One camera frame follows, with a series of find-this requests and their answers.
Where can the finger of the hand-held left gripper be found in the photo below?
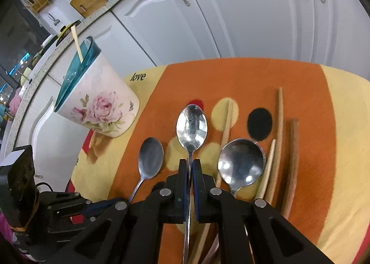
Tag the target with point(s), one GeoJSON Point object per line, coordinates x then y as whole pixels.
{"type": "Point", "coordinates": [98, 206]}
{"type": "Point", "coordinates": [72, 217]}

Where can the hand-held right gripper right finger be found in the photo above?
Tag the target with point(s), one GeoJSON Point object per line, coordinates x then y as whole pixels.
{"type": "Point", "coordinates": [195, 188]}

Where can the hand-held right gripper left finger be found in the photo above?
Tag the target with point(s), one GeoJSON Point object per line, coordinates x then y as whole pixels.
{"type": "Point", "coordinates": [183, 186]}

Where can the small metal spoon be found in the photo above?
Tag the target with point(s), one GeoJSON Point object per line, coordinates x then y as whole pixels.
{"type": "Point", "coordinates": [151, 157]}

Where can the medium metal spoon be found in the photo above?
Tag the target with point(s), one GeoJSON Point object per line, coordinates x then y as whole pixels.
{"type": "Point", "coordinates": [192, 128]}

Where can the pale short chopstick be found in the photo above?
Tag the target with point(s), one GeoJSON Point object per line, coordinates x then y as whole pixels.
{"type": "Point", "coordinates": [267, 171]}

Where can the thick brown chopstick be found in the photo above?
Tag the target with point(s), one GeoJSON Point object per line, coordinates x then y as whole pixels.
{"type": "Point", "coordinates": [292, 165]}

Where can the floral cup with teal inside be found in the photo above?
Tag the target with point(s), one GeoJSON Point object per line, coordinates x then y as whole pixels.
{"type": "Point", "coordinates": [109, 93]}

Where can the long light wooden chopstick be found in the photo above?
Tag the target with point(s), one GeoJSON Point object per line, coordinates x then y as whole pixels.
{"type": "Point", "coordinates": [76, 42]}

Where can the teal cloth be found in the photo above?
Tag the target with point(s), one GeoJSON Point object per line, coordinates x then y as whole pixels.
{"type": "Point", "coordinates": [3, 110]}

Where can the pink cloth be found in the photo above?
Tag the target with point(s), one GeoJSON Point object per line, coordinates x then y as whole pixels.
{"type": "Point", "coordinates": [16, 102]}

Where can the orange and yellow patterned cloth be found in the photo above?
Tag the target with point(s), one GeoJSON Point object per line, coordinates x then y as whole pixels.
{"type": "Point", "coordinates": [312, 136]}

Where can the white dish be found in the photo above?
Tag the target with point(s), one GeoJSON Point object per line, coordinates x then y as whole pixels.
{"type": "Point", "coordinates": [47, 42]}

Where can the dark window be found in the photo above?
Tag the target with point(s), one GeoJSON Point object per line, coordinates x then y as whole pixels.
{"type": "Point", "coordinates": [17, 35]}

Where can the black pot with yellow lid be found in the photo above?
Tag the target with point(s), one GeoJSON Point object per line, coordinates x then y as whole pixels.
{"type": "Point", "coordinates": [62, 34]}

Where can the metal peeler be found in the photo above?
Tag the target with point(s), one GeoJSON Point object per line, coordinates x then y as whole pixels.
{"type": "Point", "coordinates": [55, 21]}

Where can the white cabinet door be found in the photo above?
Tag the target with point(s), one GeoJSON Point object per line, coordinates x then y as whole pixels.
{"type": "Point", "coordinates": [115, 41]}
{"type": "Point", "coordinates": [347, 26]}
{"type": "Point", "coordinates": [254, 15]}
{"type": "Point", "coordinates": [162, 21]}

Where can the wooden chopstick basket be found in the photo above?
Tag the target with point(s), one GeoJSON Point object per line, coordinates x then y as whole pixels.
{"type": "Point", "coordinates": [39, 5]}

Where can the speckled kitchen countertop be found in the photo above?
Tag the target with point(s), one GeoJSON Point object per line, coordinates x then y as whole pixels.
{"type": "Point", "coordinates": [98, 12]}

